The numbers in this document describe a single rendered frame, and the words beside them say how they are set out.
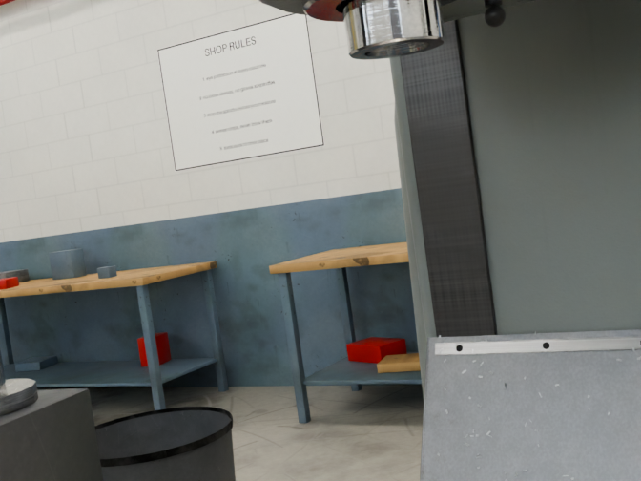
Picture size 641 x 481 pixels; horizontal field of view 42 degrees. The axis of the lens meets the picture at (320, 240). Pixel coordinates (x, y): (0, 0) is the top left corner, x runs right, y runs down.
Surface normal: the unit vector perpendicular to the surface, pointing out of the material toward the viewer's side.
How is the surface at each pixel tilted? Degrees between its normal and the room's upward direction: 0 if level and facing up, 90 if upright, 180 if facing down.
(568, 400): 64
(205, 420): 86
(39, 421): 90
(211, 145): 90
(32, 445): 90
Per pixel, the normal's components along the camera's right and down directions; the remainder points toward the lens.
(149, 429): 0.26, -0.05
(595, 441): -0.50, -0.35
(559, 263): -0.48, 0.11
